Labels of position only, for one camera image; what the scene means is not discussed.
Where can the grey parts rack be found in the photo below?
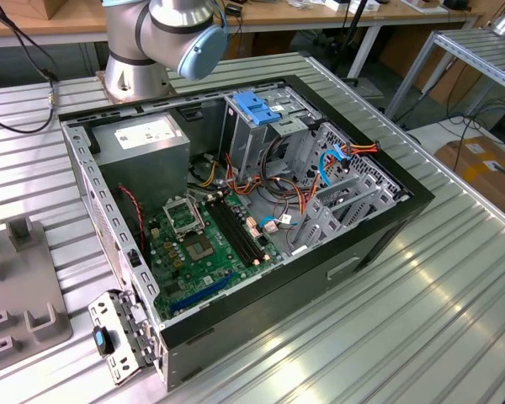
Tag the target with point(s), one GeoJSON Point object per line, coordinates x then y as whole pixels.
{"type": "Point", "coordinates": [21, 290]}

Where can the green motherboard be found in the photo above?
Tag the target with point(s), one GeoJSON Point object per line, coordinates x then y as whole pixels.
{"type": "Point", "coordinates": [202, 273]}

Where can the cardboard box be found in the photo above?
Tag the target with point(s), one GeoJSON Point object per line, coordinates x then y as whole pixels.
{"type": "Point", "coordinates": [480, 177]}

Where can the black case fan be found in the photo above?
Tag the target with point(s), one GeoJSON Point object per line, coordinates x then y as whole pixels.
{"type": "Point", "coordinates": [128, 227]}

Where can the blue expansion slot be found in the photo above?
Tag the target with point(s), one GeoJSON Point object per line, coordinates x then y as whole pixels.
{"type": "Point", "coordinates": [202, 293]}

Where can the metal card retention bracket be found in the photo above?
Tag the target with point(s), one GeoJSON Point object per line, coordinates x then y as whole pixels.
{"type": "Point", "coordinates": [109, 307]}

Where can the brown wooden box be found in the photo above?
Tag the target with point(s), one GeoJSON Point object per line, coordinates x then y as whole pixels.
{"type": "Point", "coordinates": [54, 8]}

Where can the blue plastic drive bracket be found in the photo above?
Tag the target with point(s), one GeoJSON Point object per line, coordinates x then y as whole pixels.
{"type": "Point", "coordinates": [254, 107]}

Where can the metal slat side table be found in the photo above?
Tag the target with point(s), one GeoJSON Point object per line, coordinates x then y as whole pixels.
{"type": "Point", "coordinates": [471, 46]}

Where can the black PC case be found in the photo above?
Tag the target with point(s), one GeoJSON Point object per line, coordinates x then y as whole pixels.
{"type": "Point", "coordinates": [278, 303]}

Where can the white small box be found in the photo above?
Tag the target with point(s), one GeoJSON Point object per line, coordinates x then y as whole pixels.
{"type": "Point", "coordinates": [336, 6]}

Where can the wooden desk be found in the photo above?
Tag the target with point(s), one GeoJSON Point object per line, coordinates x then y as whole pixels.
{"type": "Point", "coordinates": [303, 14]}

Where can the black RAM slot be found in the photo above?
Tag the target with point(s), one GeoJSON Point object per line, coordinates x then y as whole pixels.
{"type": "Point", "coordinates": [230, 234]}
{"type": "Point", "coordinates": [245, 228]}
{"type": "Point", "coordinates": [235, 232]}
{"type": "Point", "coordinates": [240, 230]}

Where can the metal disk bay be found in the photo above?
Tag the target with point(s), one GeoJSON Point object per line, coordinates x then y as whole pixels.
{"type": "Point", "coordinates": [341, 191]}

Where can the grey power supply unit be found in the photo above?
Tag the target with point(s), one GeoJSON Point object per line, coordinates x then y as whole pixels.
{"type": "Point", "coordinates": [143, 168]}

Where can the metal optical drive cage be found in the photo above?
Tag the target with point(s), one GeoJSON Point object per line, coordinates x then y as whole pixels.
{"type": "Point", "coordinates": [246, 147]}

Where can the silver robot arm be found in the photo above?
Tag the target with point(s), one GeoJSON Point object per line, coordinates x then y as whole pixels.
{"type": "Point", "coordinates": [126, 71]}

